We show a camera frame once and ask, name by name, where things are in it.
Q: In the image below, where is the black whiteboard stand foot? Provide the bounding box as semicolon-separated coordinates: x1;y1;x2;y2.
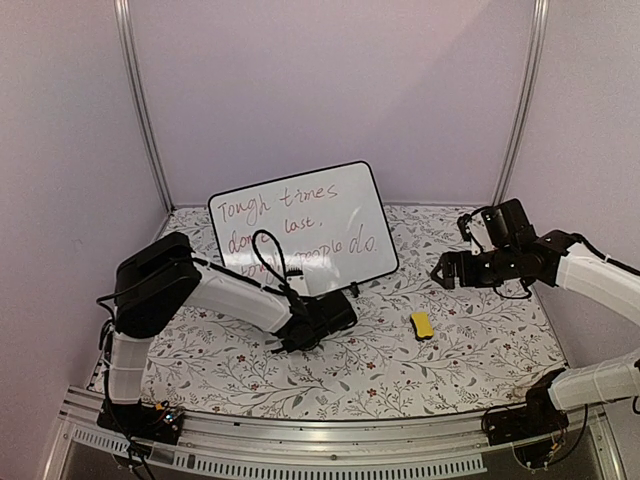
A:
349;282;360;298

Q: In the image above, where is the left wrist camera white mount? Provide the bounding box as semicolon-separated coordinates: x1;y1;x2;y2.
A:
285;268;310;297

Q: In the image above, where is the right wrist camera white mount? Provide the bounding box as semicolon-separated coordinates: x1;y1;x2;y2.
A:
457;198;537;257

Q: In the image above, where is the aluminium corner post left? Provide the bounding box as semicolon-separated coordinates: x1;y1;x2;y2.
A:
113;0;175;214

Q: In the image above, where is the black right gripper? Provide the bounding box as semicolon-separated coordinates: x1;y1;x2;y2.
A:
431;245;519;290

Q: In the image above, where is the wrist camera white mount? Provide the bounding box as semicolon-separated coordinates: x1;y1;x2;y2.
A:
457;198;537;257
285;268;310;297

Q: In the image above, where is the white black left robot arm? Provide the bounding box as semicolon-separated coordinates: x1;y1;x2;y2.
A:
96;232;357;434

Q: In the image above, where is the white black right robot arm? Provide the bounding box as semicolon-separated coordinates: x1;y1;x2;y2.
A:
430;230;639;436

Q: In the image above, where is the white whiteboard black frame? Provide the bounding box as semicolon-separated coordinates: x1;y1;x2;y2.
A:
207;160;399;296

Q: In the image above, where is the yellow black whiteboard eraser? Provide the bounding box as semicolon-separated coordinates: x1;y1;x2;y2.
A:
410;312;434;341

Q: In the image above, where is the aluminium front rail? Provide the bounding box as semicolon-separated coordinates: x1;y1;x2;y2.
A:
40;387;626;479

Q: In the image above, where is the aluminium corner post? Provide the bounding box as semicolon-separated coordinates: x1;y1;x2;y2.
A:
113;0;175;214
489;0;551;214

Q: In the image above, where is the aluminium corner post right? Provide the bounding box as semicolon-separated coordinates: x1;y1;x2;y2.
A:
489;0;551;214

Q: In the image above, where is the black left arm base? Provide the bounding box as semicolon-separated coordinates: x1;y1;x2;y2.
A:
97;400;185;445

